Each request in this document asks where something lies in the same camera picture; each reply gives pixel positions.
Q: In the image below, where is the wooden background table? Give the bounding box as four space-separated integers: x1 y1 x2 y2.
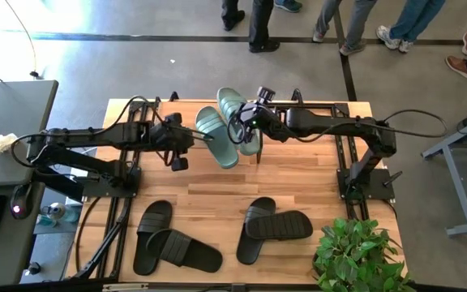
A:
147 96 263 165

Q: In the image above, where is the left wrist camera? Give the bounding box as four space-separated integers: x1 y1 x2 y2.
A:
170 157 190 172

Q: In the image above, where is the grey desk with metal legs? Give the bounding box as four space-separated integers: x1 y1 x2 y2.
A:
422 101 467 238

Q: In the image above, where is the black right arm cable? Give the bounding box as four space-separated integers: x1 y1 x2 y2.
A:
227 108 448 145

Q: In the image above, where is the grey side desk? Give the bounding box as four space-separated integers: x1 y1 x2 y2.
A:
0 79 59 287

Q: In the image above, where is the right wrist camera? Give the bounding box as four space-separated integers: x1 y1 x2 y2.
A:
256 85 276 105

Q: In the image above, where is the black metal rig frame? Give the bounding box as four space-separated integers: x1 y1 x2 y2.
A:
66 88 399 292

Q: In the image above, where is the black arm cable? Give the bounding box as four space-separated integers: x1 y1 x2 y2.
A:
227 108 448 145
10 95 165 170

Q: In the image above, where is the thin black floor cable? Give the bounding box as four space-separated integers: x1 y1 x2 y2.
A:
4 0 43 80

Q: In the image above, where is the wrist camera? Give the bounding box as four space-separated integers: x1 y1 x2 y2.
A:
256 85 276 105
170 157 190 172

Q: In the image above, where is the black computer mouse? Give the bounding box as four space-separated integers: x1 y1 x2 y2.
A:
9 182 34 221

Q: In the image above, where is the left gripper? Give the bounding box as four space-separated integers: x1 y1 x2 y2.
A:
148 112 215 158

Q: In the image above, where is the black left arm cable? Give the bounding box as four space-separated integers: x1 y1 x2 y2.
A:
10 95 165 170

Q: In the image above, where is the green rubber slide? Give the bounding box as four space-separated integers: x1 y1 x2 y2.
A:
195 105 241 170
216 87 263 157

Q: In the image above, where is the crumpled white tissue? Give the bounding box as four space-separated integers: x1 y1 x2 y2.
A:
0 132 19 158

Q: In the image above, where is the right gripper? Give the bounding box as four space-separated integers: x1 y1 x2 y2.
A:
237 101 290 144

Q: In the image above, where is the thick black cable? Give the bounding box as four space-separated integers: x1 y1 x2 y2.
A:
74 196 103 273

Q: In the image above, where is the green leafy plant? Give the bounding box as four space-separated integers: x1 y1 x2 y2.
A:
312 217 417 292

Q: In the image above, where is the black rubber slide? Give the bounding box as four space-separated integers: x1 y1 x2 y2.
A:
146 228 224 274
244 209 314 241
132 200 174 277
236 196 277 266

